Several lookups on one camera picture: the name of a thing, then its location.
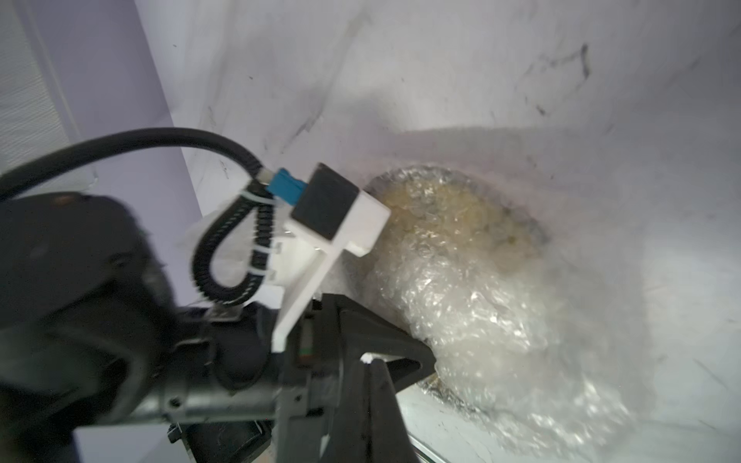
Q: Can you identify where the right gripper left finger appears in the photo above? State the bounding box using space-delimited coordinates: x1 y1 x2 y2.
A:
320 361 370 462

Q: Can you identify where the dark yellow patterned plate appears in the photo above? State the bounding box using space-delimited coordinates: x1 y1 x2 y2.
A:
356 169 552 410

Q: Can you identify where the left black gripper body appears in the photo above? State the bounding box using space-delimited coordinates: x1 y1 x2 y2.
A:
161 294 435 462

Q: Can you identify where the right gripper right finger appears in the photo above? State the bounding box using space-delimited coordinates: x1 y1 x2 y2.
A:
368 359 419 463

